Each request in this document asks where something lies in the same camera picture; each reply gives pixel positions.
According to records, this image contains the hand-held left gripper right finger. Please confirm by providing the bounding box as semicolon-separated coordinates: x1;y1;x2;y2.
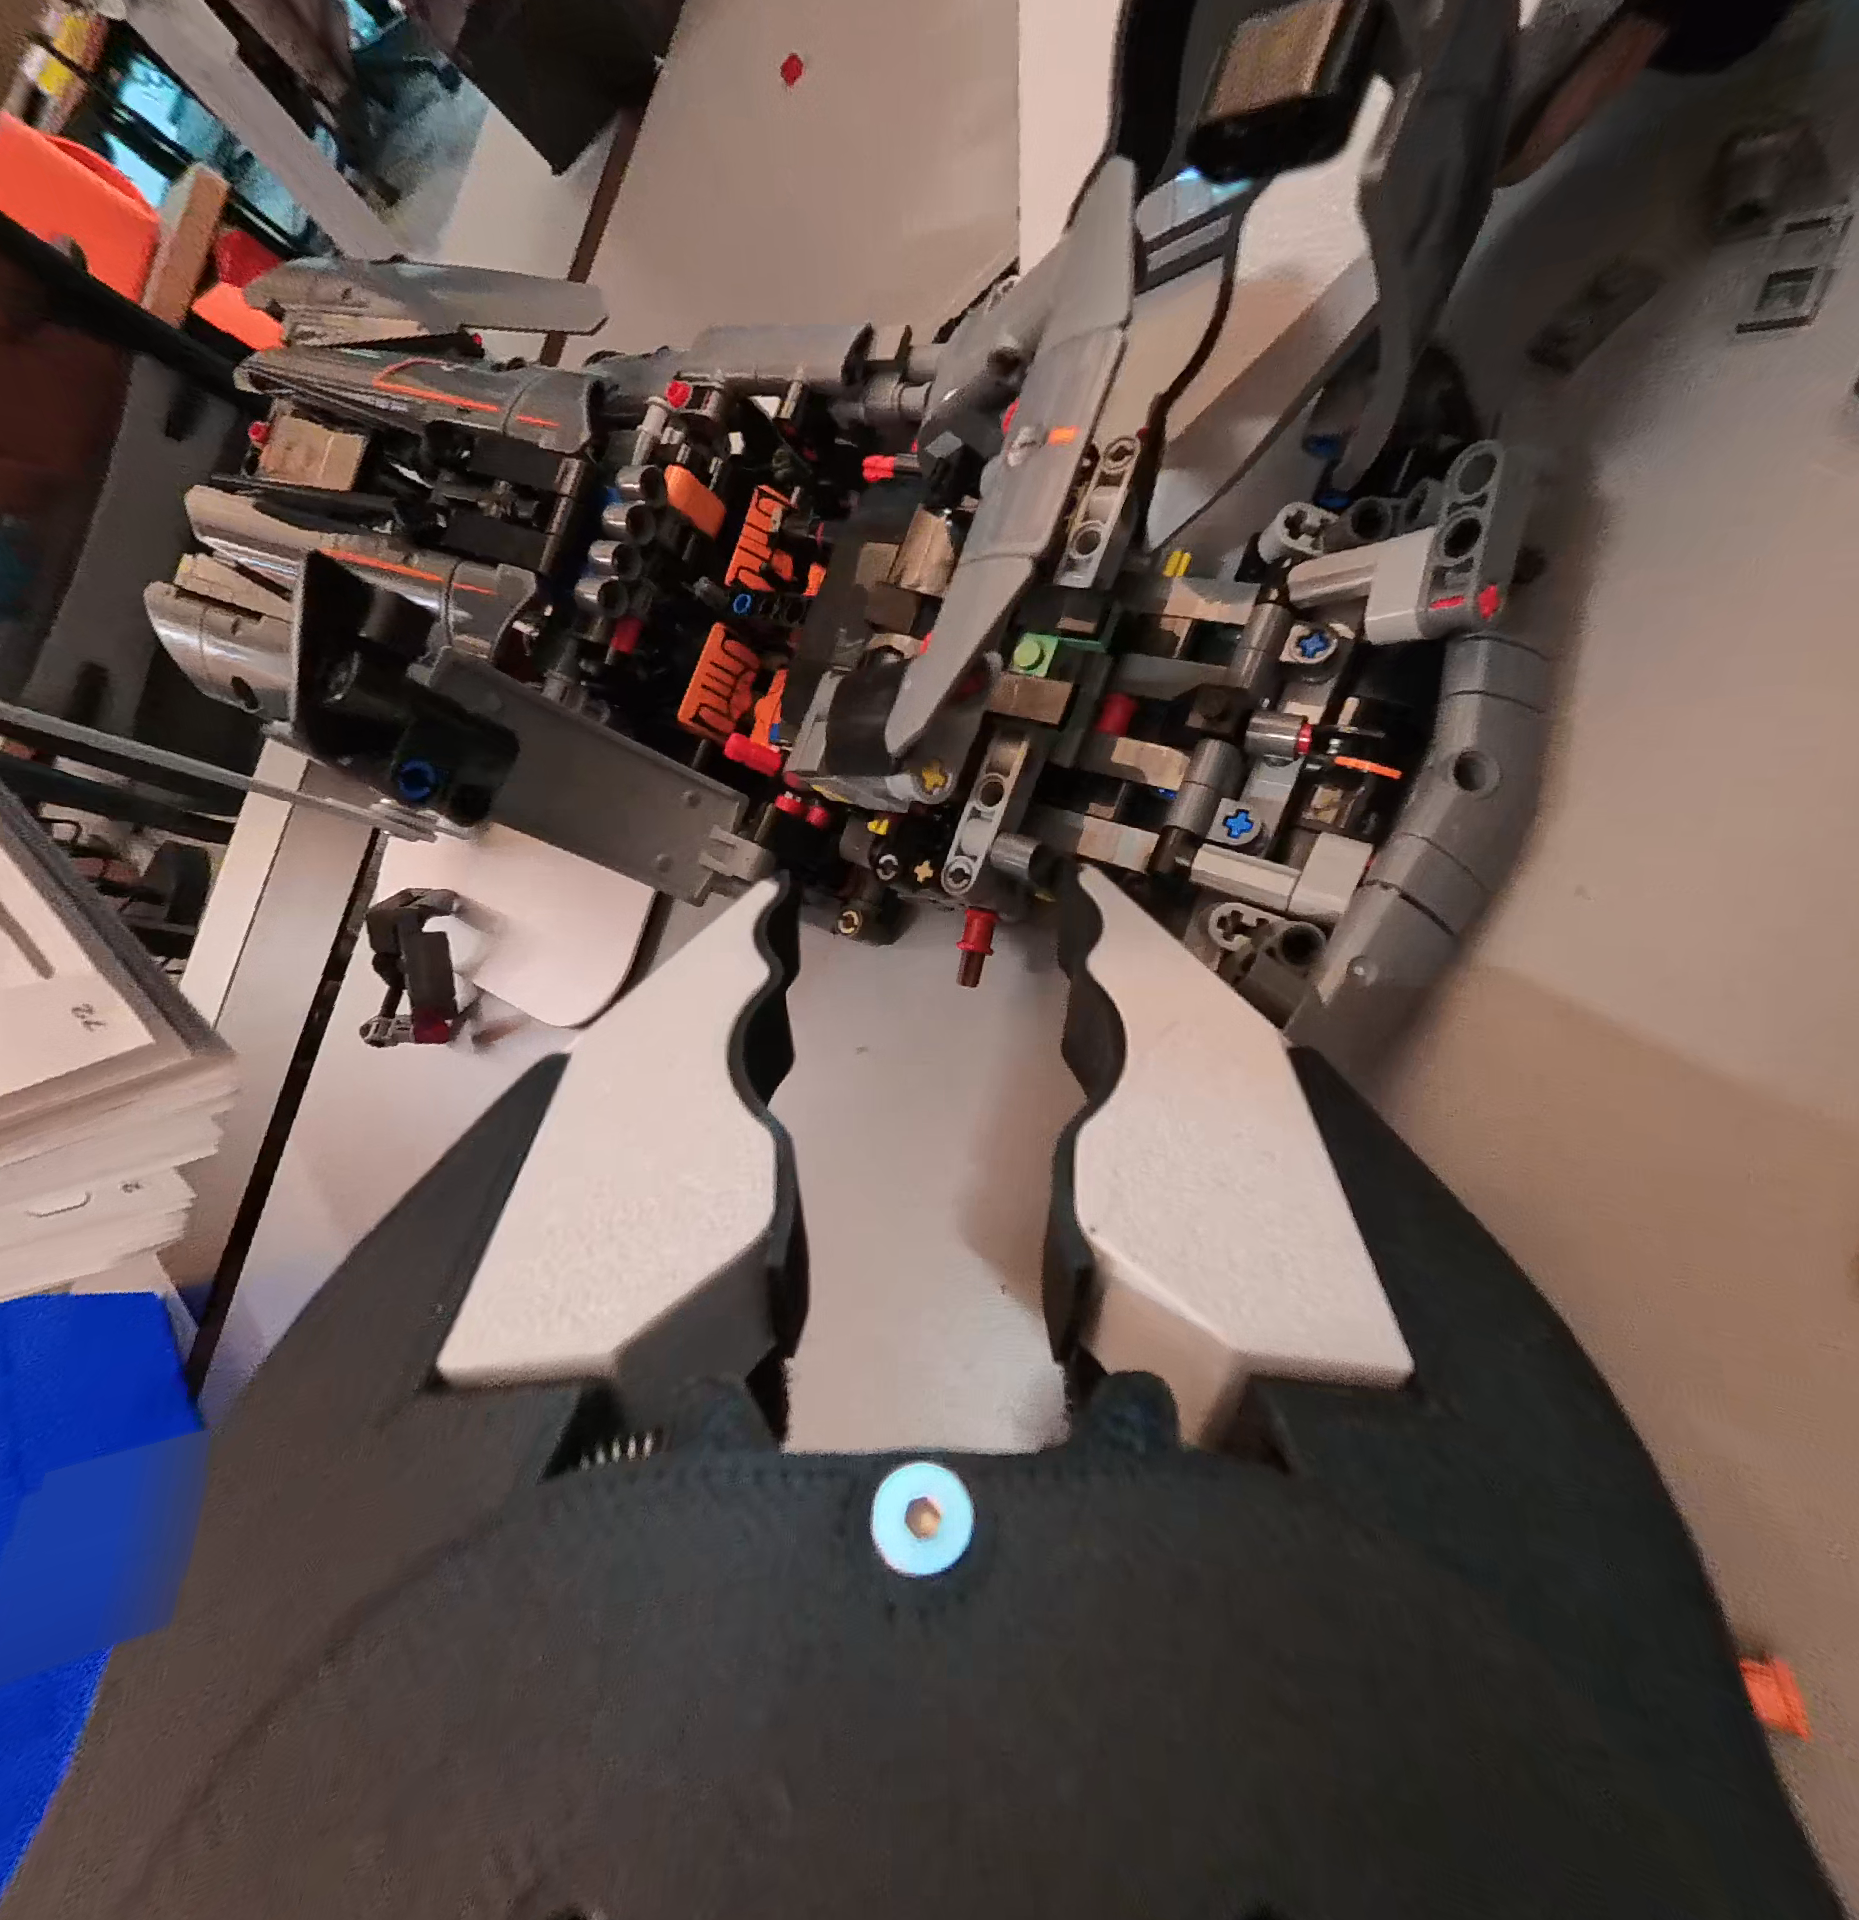
1042;868;1416;1445

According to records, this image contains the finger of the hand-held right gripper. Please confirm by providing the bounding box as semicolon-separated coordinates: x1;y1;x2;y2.
1015;0;1173;281
1140;87;1413;554

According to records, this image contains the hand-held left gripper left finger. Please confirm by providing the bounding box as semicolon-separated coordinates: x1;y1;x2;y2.
433;876;802;1390

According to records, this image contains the grey lego car model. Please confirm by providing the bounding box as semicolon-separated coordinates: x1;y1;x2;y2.
141;0;1569;1028

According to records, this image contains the small black red lego assembly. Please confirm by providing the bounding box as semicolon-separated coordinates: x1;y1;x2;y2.
356;884;468;1052

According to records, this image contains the grey lego piece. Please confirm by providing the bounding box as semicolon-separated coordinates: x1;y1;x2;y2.
1709;125;1830;242

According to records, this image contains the person's right hand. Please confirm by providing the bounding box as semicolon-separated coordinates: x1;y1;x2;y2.
1511;5;1674;186

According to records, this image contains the blue plastic bin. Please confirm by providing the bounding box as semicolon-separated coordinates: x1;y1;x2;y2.
0;1290;214;1892

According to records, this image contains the orange plastic bin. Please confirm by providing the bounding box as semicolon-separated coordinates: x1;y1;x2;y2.
189;275;289;353
0;109;168;296

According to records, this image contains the wooden block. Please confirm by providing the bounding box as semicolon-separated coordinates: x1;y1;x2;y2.
136;159;237;327

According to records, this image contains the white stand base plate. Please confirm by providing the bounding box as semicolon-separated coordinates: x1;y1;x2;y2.
372;830;680;1034

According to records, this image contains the light grey lego bracket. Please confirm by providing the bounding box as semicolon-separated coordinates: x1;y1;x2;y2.
1734;211;1856;333

